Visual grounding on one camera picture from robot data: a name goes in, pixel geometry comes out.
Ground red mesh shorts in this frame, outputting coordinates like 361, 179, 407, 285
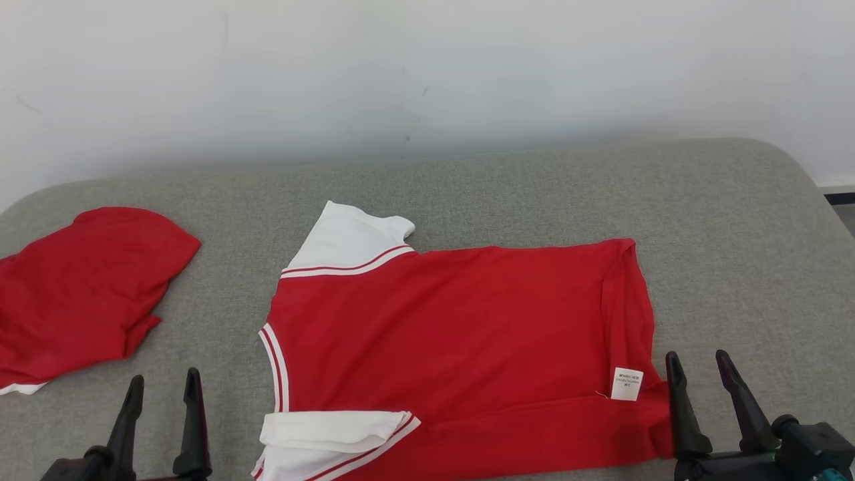
0, 206, 202, 396

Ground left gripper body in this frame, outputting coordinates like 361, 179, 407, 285
40, 446, 208, 481

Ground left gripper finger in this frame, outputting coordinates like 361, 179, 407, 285
106, 375, 145, 479
172, 367, 213, 478

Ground red white basketball jersey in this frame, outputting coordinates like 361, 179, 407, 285
250, 200, 675, 481

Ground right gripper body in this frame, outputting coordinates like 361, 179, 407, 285
673, 452, 802, 481

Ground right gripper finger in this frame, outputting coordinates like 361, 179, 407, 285
716, 349, 782, 454
665, 351, 713, 460

